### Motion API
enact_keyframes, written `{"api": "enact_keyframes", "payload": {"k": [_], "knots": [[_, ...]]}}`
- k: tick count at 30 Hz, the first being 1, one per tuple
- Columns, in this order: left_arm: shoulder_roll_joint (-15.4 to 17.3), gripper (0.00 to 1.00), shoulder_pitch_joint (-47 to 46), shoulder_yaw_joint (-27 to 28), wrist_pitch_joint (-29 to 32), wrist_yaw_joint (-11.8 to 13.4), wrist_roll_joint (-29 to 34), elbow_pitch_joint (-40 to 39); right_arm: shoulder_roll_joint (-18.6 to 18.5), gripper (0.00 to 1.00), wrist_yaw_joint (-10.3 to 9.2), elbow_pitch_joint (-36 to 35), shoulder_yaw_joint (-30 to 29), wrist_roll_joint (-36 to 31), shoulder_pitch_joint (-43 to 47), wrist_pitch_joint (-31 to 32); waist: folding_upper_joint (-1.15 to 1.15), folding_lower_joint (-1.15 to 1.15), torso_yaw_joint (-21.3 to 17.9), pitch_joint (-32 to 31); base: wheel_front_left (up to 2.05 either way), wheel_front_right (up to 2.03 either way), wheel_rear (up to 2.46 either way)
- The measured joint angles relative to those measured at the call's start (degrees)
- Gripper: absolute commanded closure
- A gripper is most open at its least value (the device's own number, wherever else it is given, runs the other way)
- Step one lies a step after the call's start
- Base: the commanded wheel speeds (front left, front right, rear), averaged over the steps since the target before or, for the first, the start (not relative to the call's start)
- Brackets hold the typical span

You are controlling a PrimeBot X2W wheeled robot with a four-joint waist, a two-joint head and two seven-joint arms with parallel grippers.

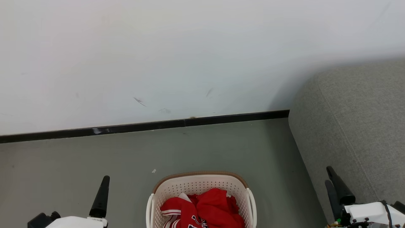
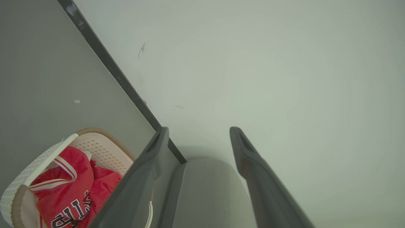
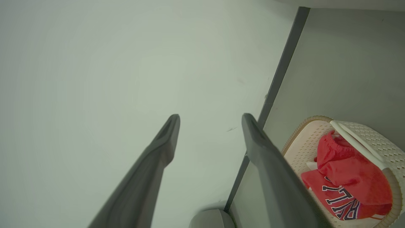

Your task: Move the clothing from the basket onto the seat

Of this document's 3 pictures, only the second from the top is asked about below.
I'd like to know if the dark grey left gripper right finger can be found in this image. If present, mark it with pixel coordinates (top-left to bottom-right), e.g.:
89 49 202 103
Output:
230 126 315 228

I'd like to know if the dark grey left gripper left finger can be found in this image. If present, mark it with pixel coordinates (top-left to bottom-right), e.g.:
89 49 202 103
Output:
89 127 170 228

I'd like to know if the red striped basketball garment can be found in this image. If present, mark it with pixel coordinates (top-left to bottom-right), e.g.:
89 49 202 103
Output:
29 146 95 228

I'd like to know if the red numbered basketball garment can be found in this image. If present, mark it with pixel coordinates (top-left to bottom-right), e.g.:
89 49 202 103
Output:
85 160 123 222

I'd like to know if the white perforated laundry basket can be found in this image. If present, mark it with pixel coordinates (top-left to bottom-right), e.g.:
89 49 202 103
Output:
0 128 154 228

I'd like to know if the black baseboard strip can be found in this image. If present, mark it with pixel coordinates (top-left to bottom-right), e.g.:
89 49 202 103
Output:
57 0 188 165

